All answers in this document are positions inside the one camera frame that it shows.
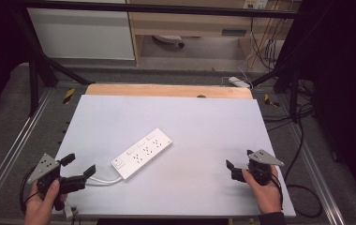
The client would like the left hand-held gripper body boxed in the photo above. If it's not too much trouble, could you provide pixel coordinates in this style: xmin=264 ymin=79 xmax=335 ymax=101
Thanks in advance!
xmin=26 ymin=153 xmax=88 ymax=212

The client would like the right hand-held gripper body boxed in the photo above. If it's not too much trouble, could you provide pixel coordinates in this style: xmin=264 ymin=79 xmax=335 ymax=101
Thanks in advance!
xmin=230 ymin=149 xmax=285 ymax=186

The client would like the person's right hand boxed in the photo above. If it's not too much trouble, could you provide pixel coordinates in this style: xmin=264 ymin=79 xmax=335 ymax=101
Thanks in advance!
xmin=242 ymin=165 xmax=284 ymax=216

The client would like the person's left hand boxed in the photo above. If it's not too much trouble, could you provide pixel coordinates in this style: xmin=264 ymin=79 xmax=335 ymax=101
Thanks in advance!
xmin=23 ymin=179 xmax=69 ymax=225

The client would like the white power strip with switches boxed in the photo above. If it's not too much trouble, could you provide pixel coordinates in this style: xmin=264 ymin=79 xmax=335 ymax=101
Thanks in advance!
xmin=111 ymin=127 xmax=173 ymax=181

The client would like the yellow black striped tape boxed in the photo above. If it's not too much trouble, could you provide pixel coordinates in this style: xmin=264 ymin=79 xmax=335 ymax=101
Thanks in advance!
xmin=62 ymin=87 xmax=76 ymax=106
xmin=263 ymin=93 xmax=281 ymax=108

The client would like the white table mat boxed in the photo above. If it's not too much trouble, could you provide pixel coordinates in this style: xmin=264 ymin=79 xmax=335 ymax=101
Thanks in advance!
xmin=53 ymin=94 xmax=297 ymax=219

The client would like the small white power strip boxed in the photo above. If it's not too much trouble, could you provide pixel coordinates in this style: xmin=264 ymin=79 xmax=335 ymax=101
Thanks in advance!
xmin=228 ymin=76 xmax=252 ymax=90

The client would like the black metal stand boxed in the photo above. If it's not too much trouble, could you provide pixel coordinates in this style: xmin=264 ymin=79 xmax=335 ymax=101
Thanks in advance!
xmin=12 ymin=8 xmax=96 ymax=117
xmin=250 ymin=52 xmax=303 ymax=124

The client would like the white cabinet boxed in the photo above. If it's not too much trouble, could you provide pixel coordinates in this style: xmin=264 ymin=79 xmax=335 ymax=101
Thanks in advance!
xmin=26 ymin=0 xmax=136 ymax=61

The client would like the office chair base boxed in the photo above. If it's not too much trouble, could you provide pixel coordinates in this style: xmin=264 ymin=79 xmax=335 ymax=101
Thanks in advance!
xmin=152 ymin=34 xmax=186 ymax=49

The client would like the wooden desk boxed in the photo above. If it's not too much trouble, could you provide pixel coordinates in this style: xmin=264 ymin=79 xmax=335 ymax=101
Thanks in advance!
xmin=125 ymin=0 xmax=302 ymax=67

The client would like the black metal crossbar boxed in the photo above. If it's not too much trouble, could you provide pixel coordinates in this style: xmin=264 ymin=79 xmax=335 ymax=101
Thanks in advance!
xmin=18 ymin=0 xmax=305 ymax=21

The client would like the white power strip cable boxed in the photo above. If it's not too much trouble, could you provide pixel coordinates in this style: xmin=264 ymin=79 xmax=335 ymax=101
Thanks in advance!
xmin=84 ymin=175 xmax=125 ymax=188

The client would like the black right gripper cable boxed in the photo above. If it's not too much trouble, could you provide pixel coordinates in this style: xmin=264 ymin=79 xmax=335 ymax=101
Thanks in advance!
xmin=270 ymin=172 xmax=285 ymax=211

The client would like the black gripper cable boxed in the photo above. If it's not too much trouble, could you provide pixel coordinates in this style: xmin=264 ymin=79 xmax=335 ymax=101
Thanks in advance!
xmin=270 ymin=172 xmax=285 ymax=211
xmin=19 ymin=168 xmax=40 ymax=215

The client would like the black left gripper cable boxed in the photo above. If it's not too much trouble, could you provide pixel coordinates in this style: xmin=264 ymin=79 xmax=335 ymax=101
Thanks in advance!
xmin=19 ymin=168 xmax=40 ymax=215

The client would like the aluminium rail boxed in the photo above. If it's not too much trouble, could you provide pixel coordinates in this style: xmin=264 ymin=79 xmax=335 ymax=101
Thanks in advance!
xmin=287 ymin=120 xmax=347 ymax=225
xmin=0 ymin=88 xmax=53 ymax=208

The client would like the long black floor cable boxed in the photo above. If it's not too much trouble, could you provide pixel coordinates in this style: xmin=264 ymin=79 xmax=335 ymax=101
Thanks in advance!
xmin=261 ymin=102 xmax=324 ymax=219

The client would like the bundle of hanging cables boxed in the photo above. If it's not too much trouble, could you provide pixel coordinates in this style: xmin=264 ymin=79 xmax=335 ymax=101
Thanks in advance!
xmin=245 ymin=8 xmax=285 ymax=73

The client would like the white wall socket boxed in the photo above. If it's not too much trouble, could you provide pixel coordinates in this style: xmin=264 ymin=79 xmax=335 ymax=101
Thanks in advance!
xmin=242 ymin=0 xmax=270 ymax=10

